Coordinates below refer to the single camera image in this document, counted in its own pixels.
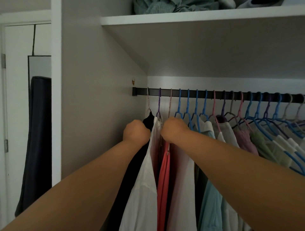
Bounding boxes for white wardrobe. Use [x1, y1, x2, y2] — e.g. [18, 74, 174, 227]
[51, 0, 305, 231]

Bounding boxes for white wardrobe shelf board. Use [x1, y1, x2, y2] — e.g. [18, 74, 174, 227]
[100, 5, 305, 80]

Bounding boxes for black closet rod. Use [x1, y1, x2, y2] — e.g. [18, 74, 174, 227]
[132, 87, 305, 104]

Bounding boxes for person's left hand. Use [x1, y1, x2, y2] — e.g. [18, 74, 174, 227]
[122, 119, 151, 146]

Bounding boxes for row of clothes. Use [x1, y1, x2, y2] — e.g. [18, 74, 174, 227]
[102, 112, 305, 231]

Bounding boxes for person's right hand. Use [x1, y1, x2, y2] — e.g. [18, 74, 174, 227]
[161, 116, 191, 144]

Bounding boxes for grey folded clothing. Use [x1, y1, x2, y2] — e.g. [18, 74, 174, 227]
[218, 0, 284, 10]

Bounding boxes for person's left forearm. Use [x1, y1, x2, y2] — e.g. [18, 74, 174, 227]
[0, 140, 148, 231]

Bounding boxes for row of coloured plastic hangers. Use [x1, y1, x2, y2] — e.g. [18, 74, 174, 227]
[145, 87, 305, 176]

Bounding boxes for person's right forearm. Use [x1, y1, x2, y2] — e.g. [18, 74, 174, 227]
[171, 129, 305, 231]

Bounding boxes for crumpled green grey clothes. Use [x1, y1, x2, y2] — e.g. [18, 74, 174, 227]
[133, 0, 220, 15]

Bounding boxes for dark grey hanging garment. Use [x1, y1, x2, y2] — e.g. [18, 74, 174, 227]
[15, 76, 52, 217]

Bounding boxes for black framed door mirror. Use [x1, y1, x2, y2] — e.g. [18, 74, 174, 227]
[27, 55, 52, 100]

